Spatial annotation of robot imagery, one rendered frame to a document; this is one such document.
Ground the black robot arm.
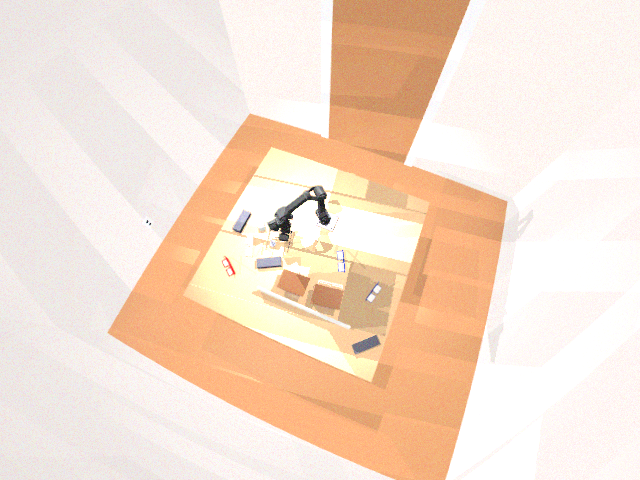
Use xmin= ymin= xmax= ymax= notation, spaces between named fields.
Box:
xmin=266 ymin=185 xmax=331 ymax=231

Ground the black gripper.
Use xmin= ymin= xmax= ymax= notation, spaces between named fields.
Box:
xmin=278 ymin=214 xmax=293 ymax=241

